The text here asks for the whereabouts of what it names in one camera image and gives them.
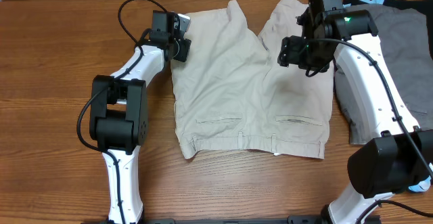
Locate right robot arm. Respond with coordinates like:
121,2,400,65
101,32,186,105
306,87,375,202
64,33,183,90
277,0,432,224

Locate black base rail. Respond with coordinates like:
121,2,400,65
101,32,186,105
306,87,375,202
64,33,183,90
81,214,383,224

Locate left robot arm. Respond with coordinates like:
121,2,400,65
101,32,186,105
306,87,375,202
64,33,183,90
89,11,191,223

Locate beige shorts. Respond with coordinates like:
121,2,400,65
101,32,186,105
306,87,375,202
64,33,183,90
171,0,334,159

